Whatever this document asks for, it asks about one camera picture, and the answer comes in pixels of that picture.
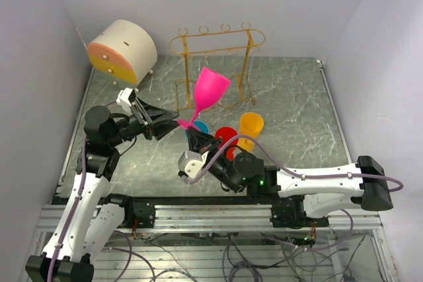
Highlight pink wine glass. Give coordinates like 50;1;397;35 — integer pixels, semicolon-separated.
177;67;231;129

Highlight red wine glass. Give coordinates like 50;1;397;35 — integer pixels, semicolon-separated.
213;126;240;160

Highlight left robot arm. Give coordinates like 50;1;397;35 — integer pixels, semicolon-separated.
25;93;178;281

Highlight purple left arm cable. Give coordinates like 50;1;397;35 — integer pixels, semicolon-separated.
46;103;118;282

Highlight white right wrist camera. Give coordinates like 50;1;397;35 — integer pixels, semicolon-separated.
178;151;209;182

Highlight orange wine glass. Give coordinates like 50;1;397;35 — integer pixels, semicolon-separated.
238;112;264;152

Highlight round beige drawer cabinet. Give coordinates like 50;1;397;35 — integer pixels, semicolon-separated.
87;19;158;88

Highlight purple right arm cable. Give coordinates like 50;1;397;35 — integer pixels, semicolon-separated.
180;134;404;194

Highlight gold wire wine glass rack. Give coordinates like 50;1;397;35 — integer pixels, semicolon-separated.
169;22;266;111

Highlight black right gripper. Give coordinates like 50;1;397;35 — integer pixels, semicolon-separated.
186;125;241;194

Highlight loose cables under frame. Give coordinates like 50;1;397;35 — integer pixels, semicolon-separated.
105;229;374;282

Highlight aluminium rail frame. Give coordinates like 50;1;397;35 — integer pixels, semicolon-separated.
19;60;403;282

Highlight blue wine glass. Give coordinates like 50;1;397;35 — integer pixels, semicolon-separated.
192;120;210;133

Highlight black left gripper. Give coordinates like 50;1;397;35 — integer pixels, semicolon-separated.
106;96;179;147

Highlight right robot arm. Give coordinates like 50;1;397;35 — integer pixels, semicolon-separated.
178;127;393;229

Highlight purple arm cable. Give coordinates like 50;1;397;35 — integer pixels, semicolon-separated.
180;134;404;194
46;103;118;282

